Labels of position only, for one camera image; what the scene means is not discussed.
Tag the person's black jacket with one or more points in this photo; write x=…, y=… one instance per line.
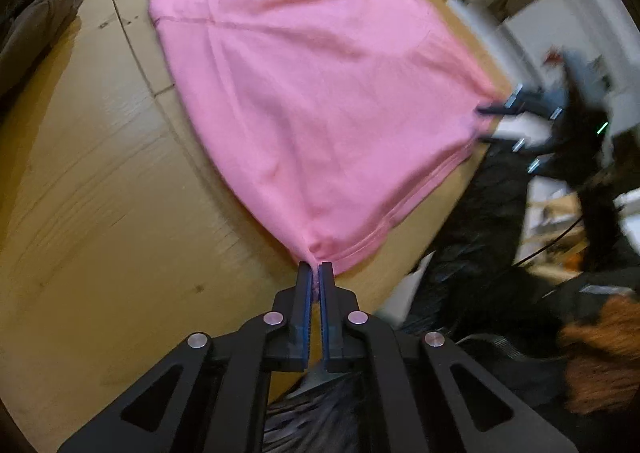
x=480, y=243

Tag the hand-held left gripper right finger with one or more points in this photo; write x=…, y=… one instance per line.
x=324, y=318

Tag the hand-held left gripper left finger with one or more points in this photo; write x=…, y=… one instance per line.
x=304, y=315

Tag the grey fuzzy cloth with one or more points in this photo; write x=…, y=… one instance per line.
x=312, y=415

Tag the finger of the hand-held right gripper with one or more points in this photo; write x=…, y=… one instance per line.
x=532, y=150
x=530, y=103

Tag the grey garment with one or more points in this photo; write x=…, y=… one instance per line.
x=35, y=23

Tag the brown furry cloth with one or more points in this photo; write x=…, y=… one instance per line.
x=602, y=353

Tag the pink t-shirt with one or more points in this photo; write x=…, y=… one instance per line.
x=310, y=98

